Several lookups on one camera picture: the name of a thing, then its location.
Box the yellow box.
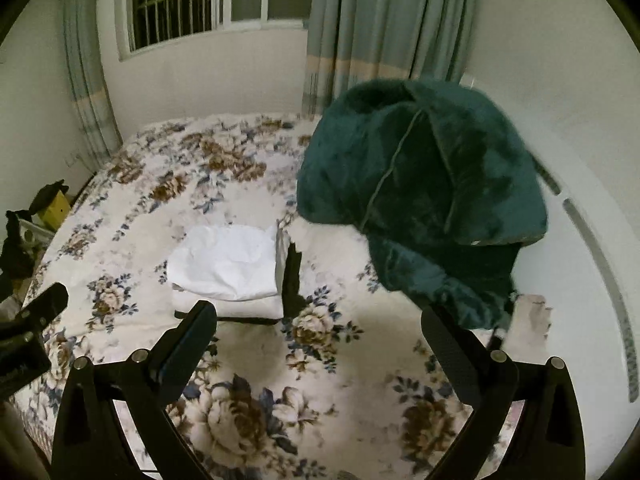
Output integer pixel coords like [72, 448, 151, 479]
[37, 191, 70, 232]

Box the floral bed blanket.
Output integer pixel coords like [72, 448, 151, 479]
[12, 112, 554, 480]

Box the dark green plush blanket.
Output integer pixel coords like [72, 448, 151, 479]
[296, 79, 548, 330]

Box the white t-shirt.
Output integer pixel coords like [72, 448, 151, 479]
[166, 224, 280, 301]

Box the small patterned cloth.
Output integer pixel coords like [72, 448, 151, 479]
[498, 295, 552, 364]

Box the black clothes pile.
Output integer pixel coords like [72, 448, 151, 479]
[1, 180, 68, 301]

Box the white folded garment black trim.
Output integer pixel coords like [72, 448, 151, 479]
[166, 224, 291, 321]

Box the left green curtain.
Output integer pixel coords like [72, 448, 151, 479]
[61, 0, 122, 166]

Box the white curved headboard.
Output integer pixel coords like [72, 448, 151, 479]
[462, 74, 639, 479]

